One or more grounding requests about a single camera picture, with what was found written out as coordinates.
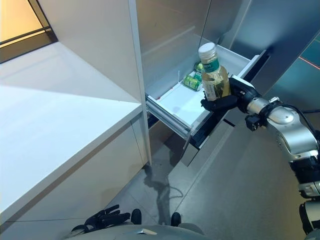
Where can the black right robot foot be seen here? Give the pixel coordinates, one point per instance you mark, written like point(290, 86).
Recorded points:
point(176, 219)

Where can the green drink can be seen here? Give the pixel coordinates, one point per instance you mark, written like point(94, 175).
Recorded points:
point(191, 82)
point(198, 66)

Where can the black robot foot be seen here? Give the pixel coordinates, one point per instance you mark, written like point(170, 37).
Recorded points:
point(136, 216)
point(176, 219)

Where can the black framed lit window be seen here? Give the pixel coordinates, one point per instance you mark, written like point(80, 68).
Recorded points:
point(17, 20)

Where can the yellow tea bottle white cap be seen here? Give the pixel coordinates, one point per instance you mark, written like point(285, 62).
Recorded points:
point(215, 80)

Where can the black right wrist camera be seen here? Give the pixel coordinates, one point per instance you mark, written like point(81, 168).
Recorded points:
point(253, 122)

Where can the black left robot foot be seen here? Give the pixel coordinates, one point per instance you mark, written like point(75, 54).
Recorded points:
point(136, 216)

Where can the grey robot torso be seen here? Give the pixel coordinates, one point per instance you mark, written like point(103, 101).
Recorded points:
point(140, 233)

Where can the stainless steel fridge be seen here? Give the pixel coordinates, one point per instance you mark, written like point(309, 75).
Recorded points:
point(170, 30)

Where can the white fridge drawer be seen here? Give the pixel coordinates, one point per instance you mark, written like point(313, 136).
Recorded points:
point(180, 105)

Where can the tall beige cabinet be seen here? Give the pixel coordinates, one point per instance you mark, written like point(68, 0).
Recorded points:
point(95, 45)

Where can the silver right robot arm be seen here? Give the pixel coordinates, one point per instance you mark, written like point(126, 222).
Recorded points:
point(292, 135)

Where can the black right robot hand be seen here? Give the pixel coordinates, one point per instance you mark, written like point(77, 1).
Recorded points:
point(240, 95)

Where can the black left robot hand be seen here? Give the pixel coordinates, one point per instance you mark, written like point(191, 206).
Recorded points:
point(107, 217)

